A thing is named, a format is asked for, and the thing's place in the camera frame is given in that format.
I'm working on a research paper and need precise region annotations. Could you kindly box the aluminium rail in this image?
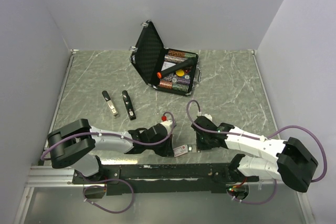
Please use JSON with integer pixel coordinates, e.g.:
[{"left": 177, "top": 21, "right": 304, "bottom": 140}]
[{"left": 26, "top": 166, "right": 74, "bottom": 187}]

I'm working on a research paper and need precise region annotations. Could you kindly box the black poker chip case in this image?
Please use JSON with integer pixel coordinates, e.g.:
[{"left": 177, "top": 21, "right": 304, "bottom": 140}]
[{"left": 129, "top": 20, "right": 201, "bottom": 97}]

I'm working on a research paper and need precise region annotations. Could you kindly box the black marker orange cap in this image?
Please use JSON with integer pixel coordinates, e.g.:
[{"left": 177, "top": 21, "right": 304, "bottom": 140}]
[{"left": 156, "top": 57, "right": 197, "bottom": 79}]

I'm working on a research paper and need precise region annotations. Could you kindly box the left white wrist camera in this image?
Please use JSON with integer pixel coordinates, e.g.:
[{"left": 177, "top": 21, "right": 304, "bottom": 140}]
[{"left": 160, "top": 113, "right": 176, "bottom": 133}]

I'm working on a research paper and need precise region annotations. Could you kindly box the yellow poker chip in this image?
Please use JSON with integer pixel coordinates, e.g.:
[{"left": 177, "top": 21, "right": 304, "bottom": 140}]
[{"left": 175, "top": 69, "right": 185, "bottom": 77}]

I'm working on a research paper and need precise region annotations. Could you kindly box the striped staple strip pack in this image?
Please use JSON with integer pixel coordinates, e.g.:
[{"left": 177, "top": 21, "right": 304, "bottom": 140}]
[{"left": 188, "top": 145, "right": 198, "bottom": 153}]

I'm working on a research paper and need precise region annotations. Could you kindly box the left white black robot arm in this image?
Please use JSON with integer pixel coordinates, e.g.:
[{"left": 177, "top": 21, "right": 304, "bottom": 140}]
[{"left": 41, "top": 119, "right": 176, "bottom": 183}]

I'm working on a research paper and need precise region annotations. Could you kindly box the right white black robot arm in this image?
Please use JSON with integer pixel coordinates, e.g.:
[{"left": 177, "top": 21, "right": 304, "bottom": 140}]
[{"left": 191, "top": 115, "right": 318, "bottom": 193}]

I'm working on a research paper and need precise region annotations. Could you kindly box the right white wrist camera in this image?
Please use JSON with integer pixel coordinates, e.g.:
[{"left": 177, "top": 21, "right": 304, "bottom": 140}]
[{"left": 202, "top": 113, "right": 213, "bottom": 121}]

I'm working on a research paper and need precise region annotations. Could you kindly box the black stapler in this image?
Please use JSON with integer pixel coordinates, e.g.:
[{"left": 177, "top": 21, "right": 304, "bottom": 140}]
[{"left": 122, "top": 90, "right": 137, "bottom": 121}]

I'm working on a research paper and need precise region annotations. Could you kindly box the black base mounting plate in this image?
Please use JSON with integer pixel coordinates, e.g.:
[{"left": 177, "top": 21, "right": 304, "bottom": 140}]
[{"left": 72, "top": 163, "right": 259, "bottom": 196}]

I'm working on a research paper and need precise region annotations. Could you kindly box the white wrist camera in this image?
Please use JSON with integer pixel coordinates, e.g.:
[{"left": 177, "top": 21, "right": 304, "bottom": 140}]
[
  {"left": 202, "top": 113, "right": 213, "bottom": 121},
  {"left": 160, "top": 113, "right": 176, "bottom": 133}
]

